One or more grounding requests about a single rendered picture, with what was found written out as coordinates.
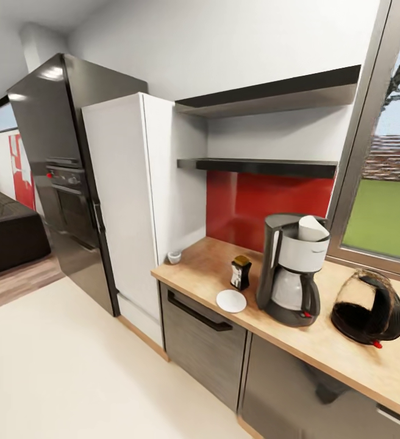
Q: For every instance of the saucer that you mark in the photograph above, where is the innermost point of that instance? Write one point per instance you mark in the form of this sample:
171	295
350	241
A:
231	301

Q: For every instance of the electric kettle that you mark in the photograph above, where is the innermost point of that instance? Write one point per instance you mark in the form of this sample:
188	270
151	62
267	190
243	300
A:
367	308

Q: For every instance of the shelf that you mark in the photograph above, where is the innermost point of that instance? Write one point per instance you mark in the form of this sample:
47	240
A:
300	168
319	90

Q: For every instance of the coffee cup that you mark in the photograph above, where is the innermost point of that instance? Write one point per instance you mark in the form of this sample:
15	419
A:
174	257

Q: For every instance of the bottle of coffee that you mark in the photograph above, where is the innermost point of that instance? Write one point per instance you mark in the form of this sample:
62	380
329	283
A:
241	266

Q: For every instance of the paper coffee filter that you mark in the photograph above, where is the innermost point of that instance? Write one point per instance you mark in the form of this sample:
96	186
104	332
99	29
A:
310	230

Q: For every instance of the oven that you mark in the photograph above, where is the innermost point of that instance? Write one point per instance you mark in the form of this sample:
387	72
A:
72	191

